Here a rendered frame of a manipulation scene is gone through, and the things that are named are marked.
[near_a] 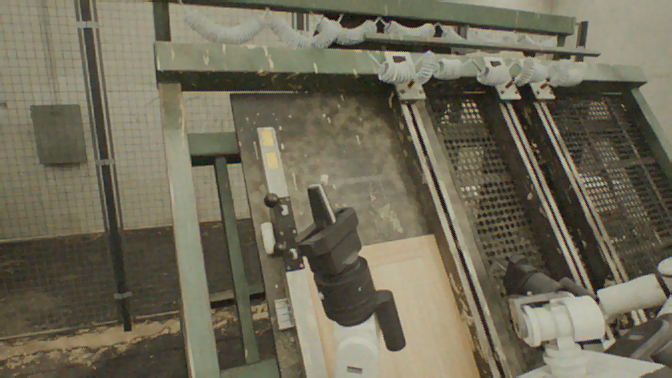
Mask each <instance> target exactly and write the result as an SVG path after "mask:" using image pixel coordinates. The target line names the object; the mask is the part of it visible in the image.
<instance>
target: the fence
mask: <svg viewBox="0 0 672 378"><path fill-rule="evenodd" d="M261 131H272V136H273V142H274V146H264V145H263V141H262V135H261ZM254 136H256V142H257V148H258V153H259V159H260V164H261V169H262V175H263V180H264V186H265V191H266V194H267V193H276V194H277V195H278V196H279V197H282V196H289V195H288V190H287V184H286V180H285V175H283V171H282V165H281V160H280V156H279V150H278V145H277V141H276V135H275V131H274V128H257V131H256V134H254ZM265 152H276V157H277V162H278V166H279V168H268V166H267V161H266V156H265ZM269 212H271V219H272V224H273V230H274V235H275V240H276V242H277V241H279V236H278V231H277V225H276V220H275V215H274V209H273V208H269ZM279 262H280V267H281V272H282V278H283V283H285V290H286V295H287V298H290V303H291V309H292V314H293V319H294V325H295V326H294V327H293V332H294V337H295V343H296V348H297V353H299V360H300V365H301V370H302V376H303V378H327V372H326V367H325V363H324V358H323V353H322V348H321V343H320V339H319V333H318V328H317V324H316V318H315V314H313V309H312V303H311V299H310V294H309V288H308V284H307V279H306V275H305V269H301V270H295V271H289V272H287V271H286V267H285V262H283V257H279Z"/></svg>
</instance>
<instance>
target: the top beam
mask: <svg viewBox="0 0 672 378"><path fill-rule="evenodd" d="M153 48H154V61H155V72H156V81H157V90H159V89H158V83H159V82H160V81H179V83H182V92H207V91H390V90H391V89H392V88H393V86H394V85H395V84H391V83H386V82H383V81H382V80H379V73H378V70H379V67H378V66H377V65H376V63H375V61H373V60H372V59H371V58H370V57H369V54H371V55H372V56H373V57H375V58H376V60H377V62H378V63H379V64H380V65H382V64H383V63H385V62H386V58H385V55H384V51H362V50H339V49H317V48H294V47H272V46H249V45H228V44H206V43H183V42H161V41H155V42H154V43H153ZM434 56H435V59H434V60H435V62H433V63H436V62H437V61H439V60H443V59H445V60H459V61H461V62H462V64H464V63H465V62H466V61H468V60H469V59H471V61H470V62H469V63H467V64H466V65H465V66H463V67H464V73H463V75H462V76H461V77H459V78H458V79H455V80H442V79H438V78H434V76H433V71H432V74H431V77H430V78H429V80H428V81H426V83H424V84H423V85H422V87H423V90H424V91H434V92H486V91H487V90H489V89H490V88H491V87H492V85H484V84H483V83H481V82H479V81H478V80H477V76H478V75H477V74H478V72H479V69H478V67H477V66H476V65H475V63H474V62H472V60H474V59H475V60H476V62H477V63H478V65H479V66H480V67H483V66H485V64H484V62H483V59H482V58H483V57H473V56H454V55H451V54H434ZM569 63H571V65H569V66H571V67H570V70H572V69H579V70H581V69H582V67H583V66H584V65H587V67H585V68H584V69H583V70H582V74H584V79H583V81H581V82H580V83H579V84H577V85H575V86H572V87H563V86H560V85H559V86H557V87H554V86H551V85H550V84H549V85H548V86H549V88H550V90H551V91H553V92H580V93H622V92H624V91H625V90H627V89H631V88H640V87H641V86H643V85H645V84H646V83H648V81H647V78H646V77H645V75H644V73H643V72H642V70H641V68H640V67H639V66H626V65H618V64H604V63H582V62H569Z"/></svg>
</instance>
